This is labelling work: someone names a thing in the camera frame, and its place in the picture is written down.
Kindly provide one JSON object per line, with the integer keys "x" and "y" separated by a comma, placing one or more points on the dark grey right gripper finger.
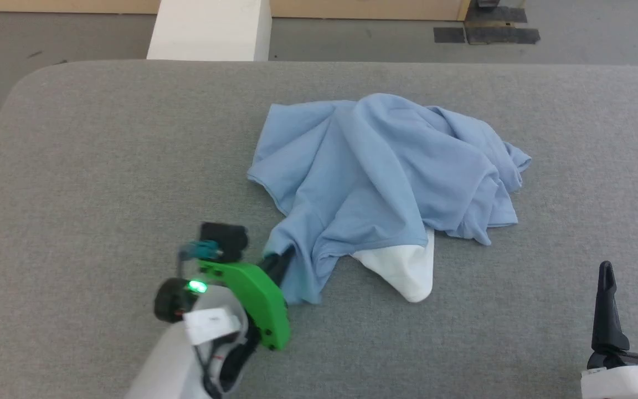
{"x": 607, "y": 316}

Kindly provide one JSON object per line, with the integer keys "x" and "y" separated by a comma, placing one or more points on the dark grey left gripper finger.
{"x": 277, "y": 266}

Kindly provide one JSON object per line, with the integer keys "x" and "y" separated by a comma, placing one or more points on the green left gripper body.
{"x": 258, "y": 299}

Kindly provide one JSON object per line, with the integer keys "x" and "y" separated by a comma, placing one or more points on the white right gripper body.
{"x": 629, "y": 382}

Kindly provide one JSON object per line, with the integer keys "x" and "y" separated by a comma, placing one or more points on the light blue and white garment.
{"x": 374, "y": 177}

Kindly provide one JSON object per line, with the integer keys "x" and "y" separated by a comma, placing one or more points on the white paper label tag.
{"x": 208, "y": 326}

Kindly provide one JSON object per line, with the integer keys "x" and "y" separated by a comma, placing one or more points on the grey fabric sofa cushion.
{"x": 103, "y": 166}

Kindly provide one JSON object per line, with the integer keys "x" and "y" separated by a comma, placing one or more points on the white rectangular block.
{"x": 208, "y": 30}

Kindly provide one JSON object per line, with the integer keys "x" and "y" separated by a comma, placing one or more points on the small black floor tape patch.
{"x": 449, "y": 35}

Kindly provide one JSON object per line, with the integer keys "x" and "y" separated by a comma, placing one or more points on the large black floor tape patch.
{"x": 502, "y": 35}

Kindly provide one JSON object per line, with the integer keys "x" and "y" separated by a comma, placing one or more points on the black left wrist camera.
{"x": 225, "y": 239}

